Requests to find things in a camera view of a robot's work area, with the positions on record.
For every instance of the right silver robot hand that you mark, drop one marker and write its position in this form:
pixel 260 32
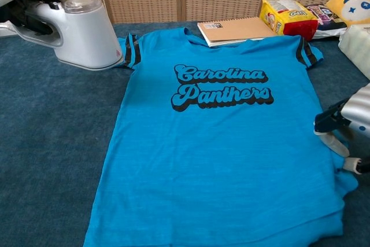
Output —
pixel 358 108

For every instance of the white handheld steamer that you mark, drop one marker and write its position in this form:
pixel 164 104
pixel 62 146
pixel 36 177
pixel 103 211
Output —
pixel 86 36

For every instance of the blue Carolina Panthers t-shirt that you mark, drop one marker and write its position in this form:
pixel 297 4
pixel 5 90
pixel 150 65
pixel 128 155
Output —
pixel 216 157

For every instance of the long white tissue pack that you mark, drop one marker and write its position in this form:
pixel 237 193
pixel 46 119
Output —
pixel 358 47

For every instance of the black snack packet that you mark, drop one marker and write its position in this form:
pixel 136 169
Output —
pixel 329 21

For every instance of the yellow plush toy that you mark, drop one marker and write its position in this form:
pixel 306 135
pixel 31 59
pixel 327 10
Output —
pixel 352 7

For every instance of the yellow Lipo snack pack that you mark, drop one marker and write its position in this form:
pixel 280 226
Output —
pixel 289 18

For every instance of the brown spiral notebook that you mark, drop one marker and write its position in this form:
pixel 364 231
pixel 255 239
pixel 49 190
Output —
pixel 240 30

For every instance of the dark blue table cloth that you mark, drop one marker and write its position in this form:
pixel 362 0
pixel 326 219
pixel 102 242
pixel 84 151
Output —
pixel 43 143

